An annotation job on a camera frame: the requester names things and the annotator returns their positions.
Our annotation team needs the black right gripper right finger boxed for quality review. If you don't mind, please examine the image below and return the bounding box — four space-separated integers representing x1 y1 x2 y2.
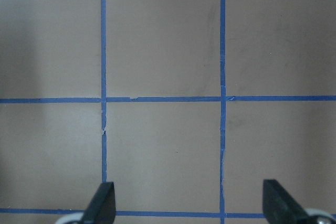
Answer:
262 179 335 224

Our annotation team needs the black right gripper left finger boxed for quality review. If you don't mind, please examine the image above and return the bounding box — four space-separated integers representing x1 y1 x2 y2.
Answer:
81 182 116 223

